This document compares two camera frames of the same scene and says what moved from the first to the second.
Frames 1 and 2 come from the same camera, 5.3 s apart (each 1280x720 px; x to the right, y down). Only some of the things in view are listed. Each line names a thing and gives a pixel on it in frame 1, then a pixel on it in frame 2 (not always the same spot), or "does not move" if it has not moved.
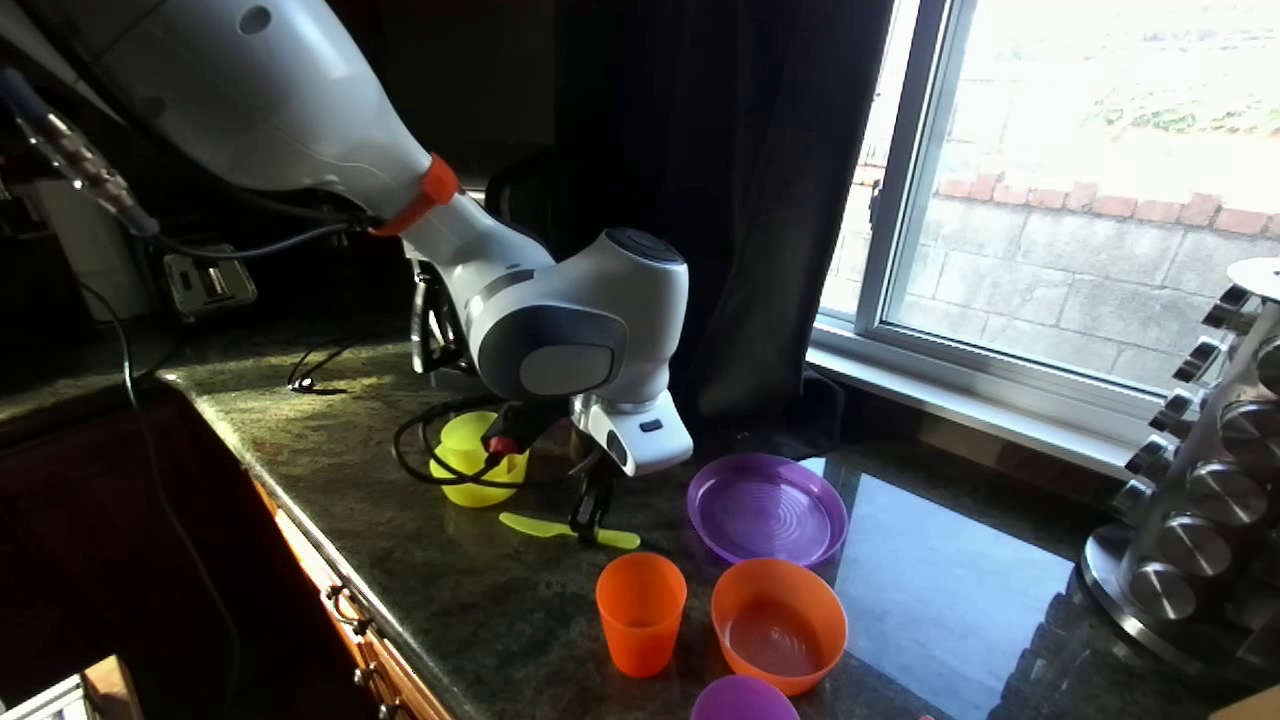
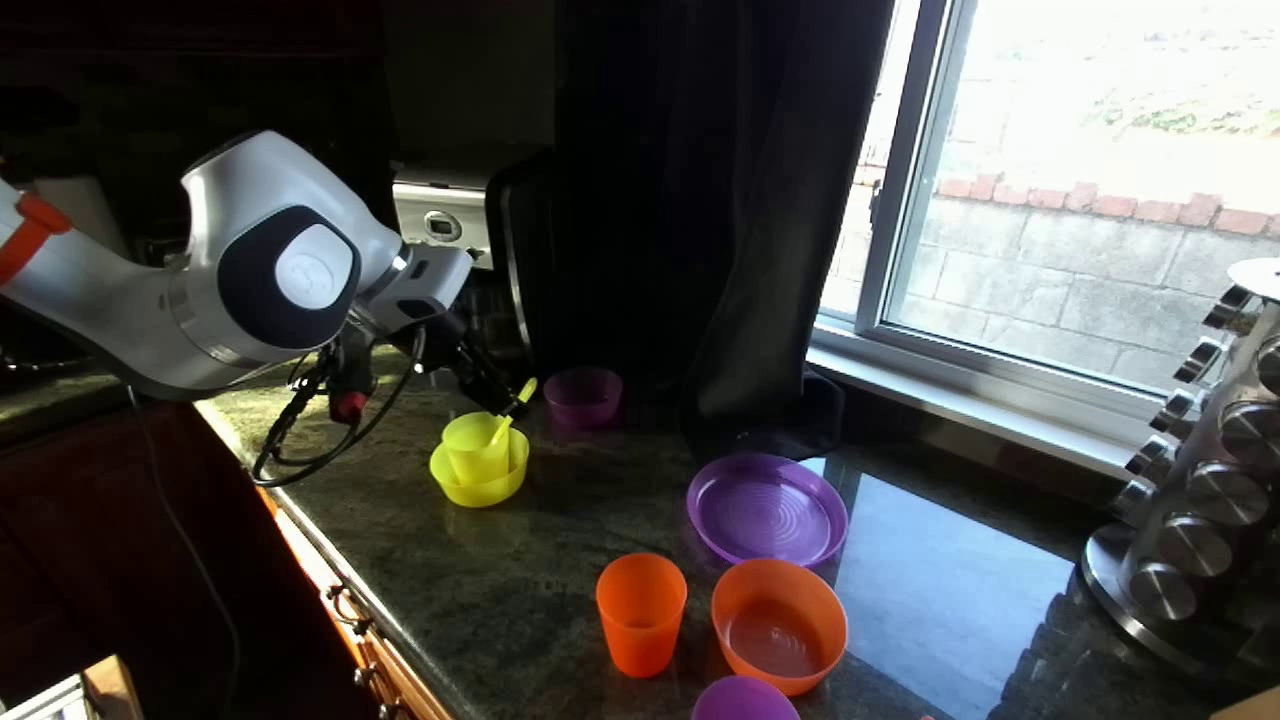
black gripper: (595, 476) -> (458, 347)
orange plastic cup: (643, 602) does not move
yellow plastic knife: (552, 528) -> (525, 394)
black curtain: (742, 129) does not move
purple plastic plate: (767, 505) does not move
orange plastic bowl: (782, 622) does not move
